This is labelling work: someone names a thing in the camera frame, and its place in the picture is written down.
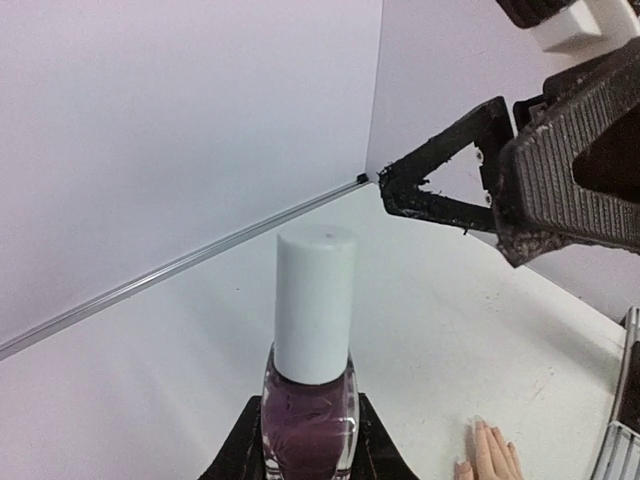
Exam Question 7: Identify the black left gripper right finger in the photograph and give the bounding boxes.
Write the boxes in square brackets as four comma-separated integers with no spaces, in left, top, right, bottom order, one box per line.
[352,393,418,480]

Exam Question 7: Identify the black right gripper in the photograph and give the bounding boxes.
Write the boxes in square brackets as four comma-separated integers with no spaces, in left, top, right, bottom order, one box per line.
[378,49,639,267]

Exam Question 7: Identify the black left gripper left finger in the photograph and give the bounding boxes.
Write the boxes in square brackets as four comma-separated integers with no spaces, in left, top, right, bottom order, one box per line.
[199,395,265,480]

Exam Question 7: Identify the purple nail polish bottle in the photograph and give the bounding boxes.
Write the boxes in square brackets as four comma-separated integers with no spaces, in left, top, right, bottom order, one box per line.
[260,353,360,480]

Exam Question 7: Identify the white nail polish cap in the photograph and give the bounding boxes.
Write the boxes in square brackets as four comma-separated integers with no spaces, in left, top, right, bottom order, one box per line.
[273,224,357,385]

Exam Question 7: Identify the mannequin hand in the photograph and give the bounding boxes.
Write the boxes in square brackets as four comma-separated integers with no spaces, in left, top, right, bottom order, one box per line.
[454,420,524,480]

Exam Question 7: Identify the aluminium back edge strip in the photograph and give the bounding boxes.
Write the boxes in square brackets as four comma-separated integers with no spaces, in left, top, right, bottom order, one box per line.
[1,173,371,360]

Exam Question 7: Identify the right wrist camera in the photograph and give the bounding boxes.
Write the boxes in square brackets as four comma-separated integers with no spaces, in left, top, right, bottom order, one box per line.
[497,0,639,55]

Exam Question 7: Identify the aluminium front rail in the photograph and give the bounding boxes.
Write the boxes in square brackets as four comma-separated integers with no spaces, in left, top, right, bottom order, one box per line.
[591,307,639,480]

